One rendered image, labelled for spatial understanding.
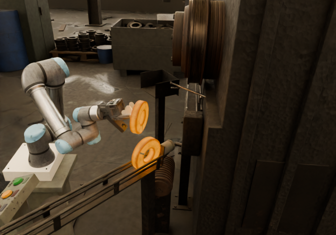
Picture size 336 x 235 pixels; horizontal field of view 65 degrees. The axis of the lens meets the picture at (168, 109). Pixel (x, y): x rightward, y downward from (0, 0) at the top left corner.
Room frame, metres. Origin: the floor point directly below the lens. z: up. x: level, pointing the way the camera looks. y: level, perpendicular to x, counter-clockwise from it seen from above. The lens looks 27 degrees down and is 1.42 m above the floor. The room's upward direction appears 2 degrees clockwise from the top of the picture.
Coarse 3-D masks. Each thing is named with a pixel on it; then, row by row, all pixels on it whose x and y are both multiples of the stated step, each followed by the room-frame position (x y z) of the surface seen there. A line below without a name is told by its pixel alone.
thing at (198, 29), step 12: (204, 0) 1.31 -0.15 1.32; (192, 12) 1.24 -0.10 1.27; (204, 12) 1.25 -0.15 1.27; (192, 24) 1.20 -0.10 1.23; (204, 24) 1.21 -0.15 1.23; (192, 36) 1.19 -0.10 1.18; (204, 36) 1.19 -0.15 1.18; (192, 48) 1.18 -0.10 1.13; (192, 60) 1.19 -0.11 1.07; (192, 72) 1.21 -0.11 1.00
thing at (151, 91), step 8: (144, 72) 2.00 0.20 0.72; (152, 72) 2.04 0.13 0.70; (160, 72) 2.08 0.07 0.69; (144, 80) 2.00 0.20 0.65; (152, 80) 2.04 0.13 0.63; (160, 80) 2.08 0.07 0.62; (168, 80) 1.99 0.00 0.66; (176, 80) 1.85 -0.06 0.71; (144, 88) 1.97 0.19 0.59; (152, 88) 1.97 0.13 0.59; (160, 88) 1.78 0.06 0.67; (168, 88) 1.82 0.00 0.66; (160, 96) 1.78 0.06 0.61; (160, 104) 1.87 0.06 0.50; (160, 112) 1.87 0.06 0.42; (160, 120) 1.87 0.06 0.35; (160, 128) 1.88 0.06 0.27; (160, 136) 1.88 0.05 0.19
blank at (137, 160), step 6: (144, 138) 0.95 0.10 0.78; (150, 138) 0.96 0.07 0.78; (138, 144) 0.92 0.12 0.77; (144, 144) 0.92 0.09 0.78; (150, 144) 0.95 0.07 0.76; (156, 144) 0.98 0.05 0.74; (138, 150) 0.90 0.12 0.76; (144, 150) 0.92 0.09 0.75; (150, 150) 0.98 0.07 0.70; (156, 150) 0.98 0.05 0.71; (132, 156) 0.90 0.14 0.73; (138, 156) 0.89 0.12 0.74; (150, 156) 0.96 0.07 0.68; (156, 156) 0.98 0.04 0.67; (132, 162) 0.89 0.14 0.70; (138, 162) 0.89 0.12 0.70; (144, 162) 0.92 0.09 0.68
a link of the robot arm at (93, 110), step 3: (96, 105) 1.14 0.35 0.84; (90, 108) 1.12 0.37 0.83; (93, 108) 1.12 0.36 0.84; (96, 108) 1.11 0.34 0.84; (90, 111) 1.11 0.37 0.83; (93, 111) 1.10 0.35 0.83; (96, 111) 1.10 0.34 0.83; (90, 114) 1.10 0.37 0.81; (93, 114) 1.10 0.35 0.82; (96, 114) 1.09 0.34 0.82; (90, 117) 1.10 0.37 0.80; (93, 117) 1.10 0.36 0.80; (96, 117) 1.09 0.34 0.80; (96, 120) 1.11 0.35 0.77
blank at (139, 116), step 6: (138, 102) 1.06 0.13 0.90; (144, 102) 1.08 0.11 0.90; (132, 108) 1.03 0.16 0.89; (138, 108) 1.03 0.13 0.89; (144, 108) 1.08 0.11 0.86; (132, 114) 1.01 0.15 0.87; (138, 114) 1.02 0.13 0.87; (144, 114) 1.10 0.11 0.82; (132, 120) 1.00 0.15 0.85; (138, 120) 1.02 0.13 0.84; (144, 120) 1.09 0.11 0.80; (132, 126) 0.99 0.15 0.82; (138, 126) 1.02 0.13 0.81; (144, 126) 1.09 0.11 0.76; (132, 132) 1.02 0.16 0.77; (138, 132) 1.02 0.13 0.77
